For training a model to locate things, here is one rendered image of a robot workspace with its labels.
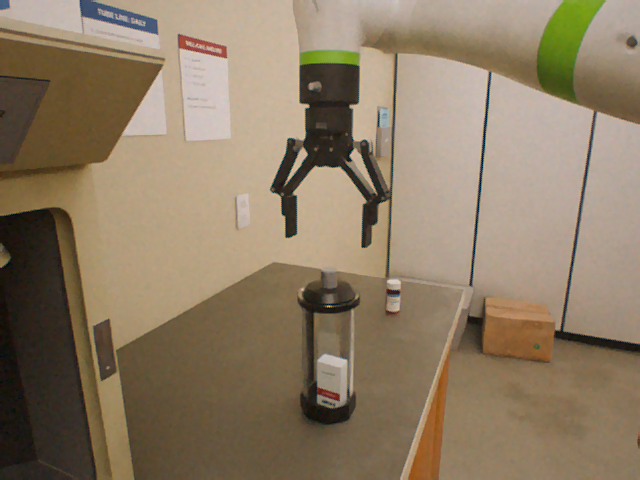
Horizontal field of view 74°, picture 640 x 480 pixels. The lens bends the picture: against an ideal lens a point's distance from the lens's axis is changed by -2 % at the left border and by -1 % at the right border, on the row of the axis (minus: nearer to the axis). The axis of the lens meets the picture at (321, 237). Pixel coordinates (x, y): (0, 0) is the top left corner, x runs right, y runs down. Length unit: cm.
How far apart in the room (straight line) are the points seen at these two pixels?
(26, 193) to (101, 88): 13
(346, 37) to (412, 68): 255
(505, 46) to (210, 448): 71
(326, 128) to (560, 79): 31
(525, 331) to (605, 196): 97
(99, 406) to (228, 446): 25
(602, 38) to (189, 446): 76
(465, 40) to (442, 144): 255
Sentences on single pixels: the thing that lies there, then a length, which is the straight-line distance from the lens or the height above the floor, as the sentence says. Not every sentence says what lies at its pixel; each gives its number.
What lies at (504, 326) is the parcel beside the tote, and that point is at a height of 21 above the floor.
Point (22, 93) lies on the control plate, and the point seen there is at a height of 147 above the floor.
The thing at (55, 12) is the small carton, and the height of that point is 153.
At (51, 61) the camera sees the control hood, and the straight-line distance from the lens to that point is 37.
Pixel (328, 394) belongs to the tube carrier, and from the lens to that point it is 78.
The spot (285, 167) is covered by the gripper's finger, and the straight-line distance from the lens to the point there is 71.
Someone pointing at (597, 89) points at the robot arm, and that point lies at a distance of 49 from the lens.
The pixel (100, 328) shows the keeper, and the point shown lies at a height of 123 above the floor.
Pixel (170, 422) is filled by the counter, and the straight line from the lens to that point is 86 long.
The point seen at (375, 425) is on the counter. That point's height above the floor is 94.
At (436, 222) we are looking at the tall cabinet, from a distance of 321.
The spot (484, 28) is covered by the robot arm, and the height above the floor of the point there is 156.
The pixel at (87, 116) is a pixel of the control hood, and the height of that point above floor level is 145.
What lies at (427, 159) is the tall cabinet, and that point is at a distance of 316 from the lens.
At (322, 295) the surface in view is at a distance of 70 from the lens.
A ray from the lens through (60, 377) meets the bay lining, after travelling 60.
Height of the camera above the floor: 145
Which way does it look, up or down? 15 degrees down
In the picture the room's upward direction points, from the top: straight up
